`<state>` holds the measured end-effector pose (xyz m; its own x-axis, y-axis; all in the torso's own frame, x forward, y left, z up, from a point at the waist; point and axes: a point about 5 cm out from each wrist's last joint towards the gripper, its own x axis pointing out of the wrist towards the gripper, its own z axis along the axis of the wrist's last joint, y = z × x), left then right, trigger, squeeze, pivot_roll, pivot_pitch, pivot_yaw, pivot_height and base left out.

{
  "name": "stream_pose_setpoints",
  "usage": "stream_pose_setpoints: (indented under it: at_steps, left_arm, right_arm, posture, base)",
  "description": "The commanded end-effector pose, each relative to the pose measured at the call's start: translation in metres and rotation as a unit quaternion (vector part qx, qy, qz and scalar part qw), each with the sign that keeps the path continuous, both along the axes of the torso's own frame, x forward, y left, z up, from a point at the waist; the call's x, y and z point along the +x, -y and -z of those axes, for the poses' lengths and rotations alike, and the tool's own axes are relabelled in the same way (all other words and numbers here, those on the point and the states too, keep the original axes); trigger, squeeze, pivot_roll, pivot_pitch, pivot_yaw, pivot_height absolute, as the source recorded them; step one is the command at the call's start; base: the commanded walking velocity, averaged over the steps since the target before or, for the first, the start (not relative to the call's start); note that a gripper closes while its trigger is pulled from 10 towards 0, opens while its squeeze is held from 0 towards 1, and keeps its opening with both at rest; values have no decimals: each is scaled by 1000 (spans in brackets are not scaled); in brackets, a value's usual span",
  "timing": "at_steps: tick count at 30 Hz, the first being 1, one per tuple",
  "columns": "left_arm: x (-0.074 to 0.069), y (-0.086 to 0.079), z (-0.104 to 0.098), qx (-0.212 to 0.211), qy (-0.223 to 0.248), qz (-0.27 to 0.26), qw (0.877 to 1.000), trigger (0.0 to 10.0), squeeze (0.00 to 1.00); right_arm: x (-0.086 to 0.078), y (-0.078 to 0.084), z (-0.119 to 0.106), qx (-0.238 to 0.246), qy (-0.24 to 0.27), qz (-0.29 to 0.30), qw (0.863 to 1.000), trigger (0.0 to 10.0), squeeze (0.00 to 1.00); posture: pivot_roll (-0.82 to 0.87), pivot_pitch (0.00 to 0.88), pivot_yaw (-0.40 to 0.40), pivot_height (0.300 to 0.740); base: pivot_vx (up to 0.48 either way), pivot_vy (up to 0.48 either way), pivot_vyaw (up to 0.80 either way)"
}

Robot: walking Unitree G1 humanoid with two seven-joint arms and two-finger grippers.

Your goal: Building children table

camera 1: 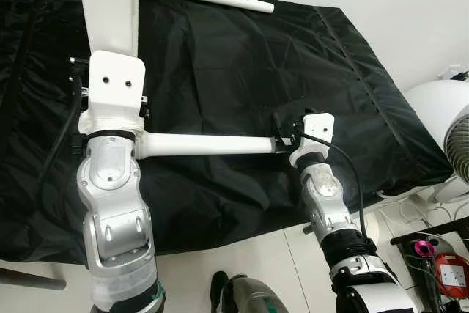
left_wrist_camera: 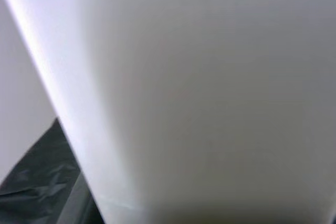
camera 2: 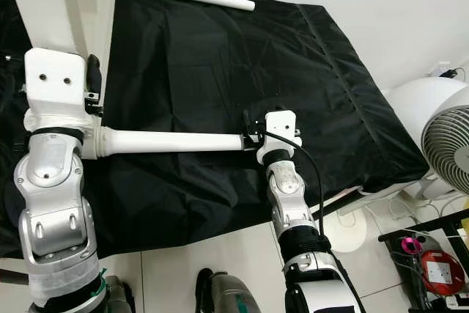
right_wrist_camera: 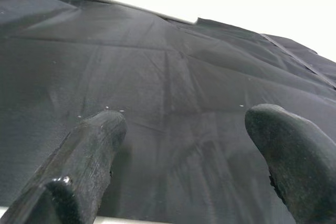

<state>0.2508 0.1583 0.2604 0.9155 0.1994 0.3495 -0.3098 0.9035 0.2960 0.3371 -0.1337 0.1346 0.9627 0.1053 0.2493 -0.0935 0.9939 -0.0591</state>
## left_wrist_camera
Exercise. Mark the black fabric table cover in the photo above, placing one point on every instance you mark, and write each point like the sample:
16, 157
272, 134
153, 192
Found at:
34, 176

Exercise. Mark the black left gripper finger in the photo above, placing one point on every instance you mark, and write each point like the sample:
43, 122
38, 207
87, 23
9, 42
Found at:
81, 205

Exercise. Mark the white plastic table leg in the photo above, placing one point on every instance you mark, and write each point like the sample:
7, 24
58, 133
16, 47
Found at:
197, 77

